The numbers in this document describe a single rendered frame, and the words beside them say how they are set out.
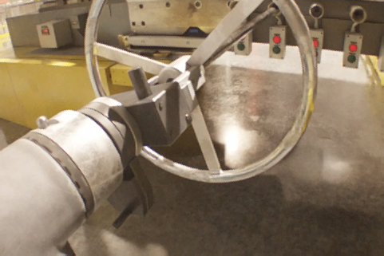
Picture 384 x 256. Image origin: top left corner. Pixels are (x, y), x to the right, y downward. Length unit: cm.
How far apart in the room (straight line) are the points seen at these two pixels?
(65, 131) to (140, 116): 8
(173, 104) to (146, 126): 3
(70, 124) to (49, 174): 5
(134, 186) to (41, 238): 11
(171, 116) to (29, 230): 16
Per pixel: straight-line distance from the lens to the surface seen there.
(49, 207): 20
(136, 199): 29
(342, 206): 147
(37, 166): 21
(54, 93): 193
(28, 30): 272
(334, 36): 138
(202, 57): 39
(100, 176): 23
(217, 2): 148
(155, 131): 26
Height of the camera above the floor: 100
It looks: 28 degrees down
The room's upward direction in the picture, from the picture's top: 4 degrees counter-clockwise
